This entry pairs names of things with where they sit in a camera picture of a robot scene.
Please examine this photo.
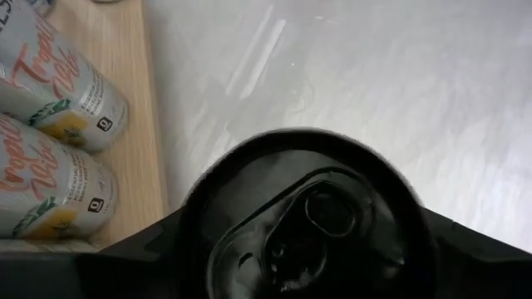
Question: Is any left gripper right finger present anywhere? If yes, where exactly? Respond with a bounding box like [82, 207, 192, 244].
[422, 206, 532, 299]

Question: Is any Celsius Tropical Vibe can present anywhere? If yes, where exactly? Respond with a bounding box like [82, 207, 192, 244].
[0, 114, 120, 241]
[177, 126, 438, 299]

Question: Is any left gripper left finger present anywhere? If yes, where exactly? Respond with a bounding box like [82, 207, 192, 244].
[0, 209, 208, 299]

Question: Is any black-top Celsius can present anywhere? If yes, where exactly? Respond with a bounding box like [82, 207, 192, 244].
[0, 0, 129, 154]

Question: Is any wooden shelf with black frame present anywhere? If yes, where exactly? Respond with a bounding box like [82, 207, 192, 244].
[0, 0, 170, 254]

